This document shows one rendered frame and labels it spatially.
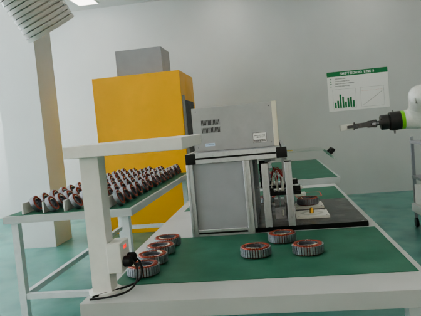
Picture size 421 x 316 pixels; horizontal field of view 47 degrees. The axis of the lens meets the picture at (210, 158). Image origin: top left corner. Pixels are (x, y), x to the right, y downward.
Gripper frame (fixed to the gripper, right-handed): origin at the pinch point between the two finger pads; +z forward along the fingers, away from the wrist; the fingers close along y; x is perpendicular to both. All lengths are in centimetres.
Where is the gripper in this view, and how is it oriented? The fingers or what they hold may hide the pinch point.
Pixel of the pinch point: (346, 126)
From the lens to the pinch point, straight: 253.4
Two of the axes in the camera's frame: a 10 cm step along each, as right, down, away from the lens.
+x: -1.3, -9.9, -0.3
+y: 1.6, -0.5, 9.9
